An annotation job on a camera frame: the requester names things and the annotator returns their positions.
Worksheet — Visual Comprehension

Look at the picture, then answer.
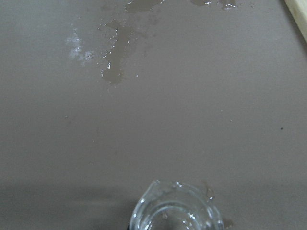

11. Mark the clear glass measuring cup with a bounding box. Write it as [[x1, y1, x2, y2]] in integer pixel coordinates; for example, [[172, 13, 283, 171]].
[[129, 180, 225, 230]]

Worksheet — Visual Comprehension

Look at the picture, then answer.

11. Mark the bamboo cutting board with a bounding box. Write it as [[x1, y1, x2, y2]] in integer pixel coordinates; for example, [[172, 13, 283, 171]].
[[285, 0, 307, 41]]

